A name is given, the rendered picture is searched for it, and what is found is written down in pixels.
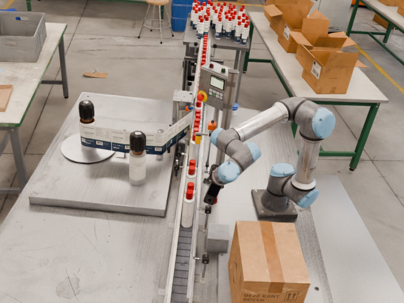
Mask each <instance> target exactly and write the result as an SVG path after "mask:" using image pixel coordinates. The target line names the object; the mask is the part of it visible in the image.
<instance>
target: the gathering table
mask: <svg viewBox="0 0 404 303"><path fill-rule="evenodd" d="M190 25H191V13H189V14H188V19H187V22H186V28H185V31H184V35H183V45H186V53H185V55H186V56H187V55H188V45H189V44H190V43H194V42H195V41H196V42H198V44H199V43H201V41H199V40H197V37H196V33H197V32H196V31H193V30H192V28H191V27H190ZM209 40H210V44H211V45H213V44H216V45H217V47H216V48H218V49H229V50H235V51H236V55H235V60H234V68H233V69H236V70H237V66H238V61H239V68H238V72H239V80H238V84H237V91H236V99H235V103H237V100H238V96H239V88H240V81H241V77H242V69H243V62H244V58H245V51H246V52H249V46H250V37H249V35H248V42H247V44H246V46H241V45H240V43H241V41H240V42H239V43H234V37H230V39H227V38H225V37H223V36H222V32H221V39H219V40H217V39H215V31H213V30H212V27H210V29H209V34H208V41H209ZM240 51H241V52H240ZM239 54H240V60H239ZM188 88H189V86H188V80H187V84H186V90H187V91H188Z"/></svg>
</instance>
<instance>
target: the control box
mask: <svg viewBox="0 0 404 303"><path fill-rule="evenodd" d="M210 63H213V64H214V69H210V68H209V64H210ZM222 68H225V71H226V73H225V74H222V73H221V69H222ZM228 69H231V68H228V67H226V66H223V65H220V64H218V63H215V62H213V61H211V62H209V63H207V64H205V65H202V66H201V70H200V81H199V89H198V94H203V95H204V99H203V100H202V101H201V102H203V103H205V104H207V105H209V106H212V107H214V108H216V109H218V110H220V111H222V112H223V108H224V99H225V91H226V86H227V82H228V81H227V77H228ZM211 75H214V76H217V77H219V78H221V79H224V80H225V84H224V90H220V89H219V88H216V87H213V86H211V85H210V77H211ZM238 80H239V72H238V74H237V82H236V89H235V94H234V102H233V107H234V104H235V99H236V91H237V84H238ZM209 87H210V88H212V89H214V90H216V91H219V92H221V93H224V97H223V101H222V100H220V99H217V98H216V97H213V96H211V95H208V93H209Z"/></svg>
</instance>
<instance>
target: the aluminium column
mask: <svg viewBox="0 0 404 303"><path fill-rule="evenodd" d="M237 74H238V72H237V70H236V69H228V77H227V81H228V82H237ZM235 89H236V87H228V86H226V91H225V99H224V104H230V105H233V102H234V94H235ZM231 114H232V109H224V108H223V112H222V118H221V126H220V128H223V129H225V130H228V129H229V128H230V122H231ZM224 161H225V153H224V152H223V151H221V150H220V149H217V153H216V162H215V165H220V164H223V163H224Z"/></svg>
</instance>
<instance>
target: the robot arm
mask: <svg viewBox="0 0 404 303"><path fill-rule="evenodd" d="M287 121H292V122H294V123H296V124H297V125H299V126H300V130H299V134H300V136H301V137H302V139H301V146H300V150H299V156H298V163H297V167H296V173H294V172H295V169H294V167H293V166H292V165H290V164H286V163H278V164H275V165H273V166H272V167H271V171H270V172H269V180H268V185H267V188H266V190H265V191H264V193H263V194H262V197H261V203H262V205H263V206H264V207H265V208H267V209H268V210H271V211H274V212H283V211H285V210H287V209H288V208H289V205H290V199H291V200H292V201H293V202H294V203H296V205H298V206H300V207H301V208H306V207H308V206H310V205H311V204H313V203H314V201H315V200H316V198H317V197H318V195H319V190H318V189H316V188H315V186H316V180H315V179H314V174H315V170H316V165H317V159H318V156H319V150H320V145H321V142H322V141H323V140H324V139H325V138H327V137H328V136H329V135H330V134H331V133H332V130H333V129H334V126H335V117H334V114H333V113H332V112H330V111H329V110H327V109H326V108H323V107H321V106H320V105H318V104H316V103H314V102H312V101H310V100H309V99H307V98H304V97H289V98H286V99H283V100H280V101H278V102H276V103H274V104H273V106H272V107H271V108H269V109H267V110H265V111H263V112H261V113H259V114H257V115H255V116H253V117H251V118H249V119H247V120H245V121H243V122H241V123H239V124H237V125H235V126H233V127H231V128H230V129H228V130H225V129H223V128H217V129H215V130H214V131H213V132H212V134H211V137H210V140H211V142H212V144H213V145H215V146H216V148H218V149H220V150H221V151H223V152H224V153H225V154H227V155H228V156H229V157H230V158H229V159H227V160H226V161H225V162H224V163H223V164H220V165H215V164H213V165H211V167H210V171H209V177H208V178H204V180H203V183H204V184H205V185H207V186H208V190H207V192H206V194H205V196H204V203H207V204H209V205H213V204H214V202H215V200H216V198H217V196H218V194H219V191H220V189H223V188H224V185H226V184H228V183H231V182H233V181H235V180H236V179H237V178H238V177H239V175H241V174H242V173H243V172H244V171H245V170H246V169H247V168H248V167H249V166H251V165H252V164H253V163H255V161H256V160H257V159H258V158H259V157H260V156H261V151H260V149H259V147H258V146H257V145H256V144H255V143H254V142H251V141H249V142H248V143H246V144H244V143H243V142H244V141H246V140H248V139H250V138H252V137H254V136H256V135H258V134H259V133H261V132H263V131H265V130H267V129H269V128H270V127H272V126H274V125H276V124H278V123H285V122H287Z"/></svg>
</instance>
